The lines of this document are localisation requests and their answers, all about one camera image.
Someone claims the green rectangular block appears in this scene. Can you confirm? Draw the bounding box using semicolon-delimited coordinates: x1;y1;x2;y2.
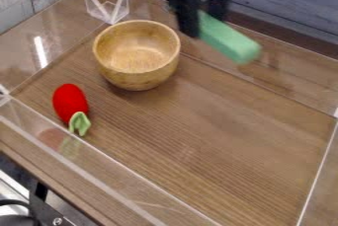
198;10;262;64

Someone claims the light wooden bowl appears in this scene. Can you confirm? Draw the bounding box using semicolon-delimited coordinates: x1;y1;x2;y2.
92;20;180;91

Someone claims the red felt strawberry toy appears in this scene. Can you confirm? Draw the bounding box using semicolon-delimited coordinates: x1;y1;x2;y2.
53;84;91;136

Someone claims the clear acrylic front barrier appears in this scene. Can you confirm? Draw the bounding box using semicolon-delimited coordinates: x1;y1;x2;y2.
0;85;220;226

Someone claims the clear acrylic corner bracket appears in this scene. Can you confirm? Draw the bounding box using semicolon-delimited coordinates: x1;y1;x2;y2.
84;0;129;25

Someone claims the black cable under table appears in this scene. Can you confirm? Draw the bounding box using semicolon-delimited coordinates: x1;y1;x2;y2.
0;198;45;226

